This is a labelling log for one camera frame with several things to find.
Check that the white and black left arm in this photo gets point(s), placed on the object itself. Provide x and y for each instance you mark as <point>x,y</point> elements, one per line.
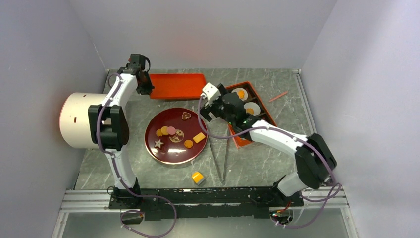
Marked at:
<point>109,128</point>

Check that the rectangular butter biscuit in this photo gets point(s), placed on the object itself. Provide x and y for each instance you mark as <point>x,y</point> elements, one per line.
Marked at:
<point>199,137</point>

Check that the metal tongs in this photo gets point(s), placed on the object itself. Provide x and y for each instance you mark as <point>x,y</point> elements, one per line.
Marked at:
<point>219,148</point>

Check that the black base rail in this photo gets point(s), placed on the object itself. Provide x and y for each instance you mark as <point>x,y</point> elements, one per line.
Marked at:
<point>167,203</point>

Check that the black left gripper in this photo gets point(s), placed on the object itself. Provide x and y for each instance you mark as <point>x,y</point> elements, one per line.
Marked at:
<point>147,90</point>

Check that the round tan cookie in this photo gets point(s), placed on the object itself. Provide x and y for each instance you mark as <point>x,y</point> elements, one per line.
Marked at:
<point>250,111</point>

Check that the orange compartment box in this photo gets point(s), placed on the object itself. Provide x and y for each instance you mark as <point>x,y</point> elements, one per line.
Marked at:
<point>254,97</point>

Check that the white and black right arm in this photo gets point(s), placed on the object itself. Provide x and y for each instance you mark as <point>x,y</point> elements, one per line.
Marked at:
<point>313,158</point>

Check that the yellow small block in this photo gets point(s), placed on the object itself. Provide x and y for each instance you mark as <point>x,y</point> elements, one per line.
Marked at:
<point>198,178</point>

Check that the fish shaped cookie in box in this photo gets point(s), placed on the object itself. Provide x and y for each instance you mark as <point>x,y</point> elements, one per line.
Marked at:
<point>241,94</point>

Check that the round orange cookie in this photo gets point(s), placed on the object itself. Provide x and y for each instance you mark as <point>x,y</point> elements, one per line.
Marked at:
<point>188,144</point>

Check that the brown round cookie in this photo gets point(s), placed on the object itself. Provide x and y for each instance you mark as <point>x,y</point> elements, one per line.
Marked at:
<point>164,130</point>

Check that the white paper liner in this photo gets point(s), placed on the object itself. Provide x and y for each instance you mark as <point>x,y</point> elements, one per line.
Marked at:
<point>253,106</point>
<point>246,93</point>

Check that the orange box lid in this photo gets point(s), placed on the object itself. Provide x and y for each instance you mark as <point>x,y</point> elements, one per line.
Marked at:
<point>177,86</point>

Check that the star shaped iced cookie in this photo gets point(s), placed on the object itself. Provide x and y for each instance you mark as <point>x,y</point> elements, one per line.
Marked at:
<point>159,144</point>

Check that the pink round cookie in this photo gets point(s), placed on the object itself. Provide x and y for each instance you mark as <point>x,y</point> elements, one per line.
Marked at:
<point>171,130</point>

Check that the brown scalloped cookie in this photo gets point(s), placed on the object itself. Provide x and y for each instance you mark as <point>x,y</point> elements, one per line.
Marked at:
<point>159,133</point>

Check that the dark red round plate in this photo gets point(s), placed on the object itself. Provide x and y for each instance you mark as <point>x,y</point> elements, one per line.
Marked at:
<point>174,152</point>

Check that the heart shaped chocolate cookie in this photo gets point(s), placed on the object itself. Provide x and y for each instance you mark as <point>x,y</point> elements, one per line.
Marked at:
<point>186,116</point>

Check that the pink stick behind box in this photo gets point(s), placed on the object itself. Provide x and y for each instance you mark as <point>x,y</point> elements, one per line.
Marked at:
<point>279,96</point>

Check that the white cylinder container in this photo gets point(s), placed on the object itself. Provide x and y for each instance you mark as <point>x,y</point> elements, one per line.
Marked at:
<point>74,121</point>

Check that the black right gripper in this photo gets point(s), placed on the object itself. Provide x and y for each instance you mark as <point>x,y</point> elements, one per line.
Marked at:
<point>205,110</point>

